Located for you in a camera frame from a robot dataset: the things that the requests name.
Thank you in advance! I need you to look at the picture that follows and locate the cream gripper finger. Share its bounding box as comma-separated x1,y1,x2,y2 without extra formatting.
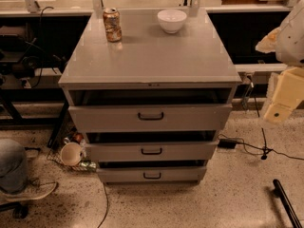
263,67,304,124
256,28,280,53

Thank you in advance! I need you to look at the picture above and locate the grey top drawer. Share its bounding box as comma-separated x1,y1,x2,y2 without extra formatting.
68,104,232,133

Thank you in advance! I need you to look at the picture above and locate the grey drawer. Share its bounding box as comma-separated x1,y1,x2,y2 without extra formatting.
97,166,206,183
68,104,232,133
85,142,217,162

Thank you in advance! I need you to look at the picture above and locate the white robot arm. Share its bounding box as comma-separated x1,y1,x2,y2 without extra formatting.
256,1,304,124

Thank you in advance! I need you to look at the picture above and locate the grey bottom drawer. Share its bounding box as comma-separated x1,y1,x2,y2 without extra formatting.
97,166,206,183

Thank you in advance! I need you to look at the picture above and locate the grey drawer cabinet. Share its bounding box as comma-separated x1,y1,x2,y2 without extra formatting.
59,9,240,170

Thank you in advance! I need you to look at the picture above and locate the grey middle drawer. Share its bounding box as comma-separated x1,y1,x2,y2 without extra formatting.
85,142,217,162

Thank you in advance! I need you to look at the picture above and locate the black power adapter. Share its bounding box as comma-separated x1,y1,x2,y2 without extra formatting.
218,139,238,149

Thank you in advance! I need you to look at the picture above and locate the white ceramic bowl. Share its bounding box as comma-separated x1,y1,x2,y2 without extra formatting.
157,9,187,33

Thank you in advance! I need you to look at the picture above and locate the black metal bar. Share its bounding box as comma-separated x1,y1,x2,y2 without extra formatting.
273,179,303,228

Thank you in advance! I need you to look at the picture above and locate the orange soda can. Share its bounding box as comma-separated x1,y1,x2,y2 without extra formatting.
103,8,122,42

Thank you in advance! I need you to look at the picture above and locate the tipped paper cup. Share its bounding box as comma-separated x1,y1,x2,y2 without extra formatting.
60,142,82,166

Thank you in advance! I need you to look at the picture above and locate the dark equipment under bench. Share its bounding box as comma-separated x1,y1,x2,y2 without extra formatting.
0,23,67,88

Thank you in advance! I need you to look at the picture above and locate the grey sneaker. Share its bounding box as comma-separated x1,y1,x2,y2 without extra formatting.
4,181,57,201

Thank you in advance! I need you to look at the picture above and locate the person's jeans leg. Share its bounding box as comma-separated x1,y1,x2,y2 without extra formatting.
0,139,28,195

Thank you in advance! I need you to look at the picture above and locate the black office chair base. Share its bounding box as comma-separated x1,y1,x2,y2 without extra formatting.
0,202,29,219

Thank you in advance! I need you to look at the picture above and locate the black cable with plug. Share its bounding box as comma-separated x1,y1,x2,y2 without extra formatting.
240,75,304,162

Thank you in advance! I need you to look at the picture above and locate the black floor cable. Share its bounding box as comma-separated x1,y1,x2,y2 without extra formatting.
96,182,110,228

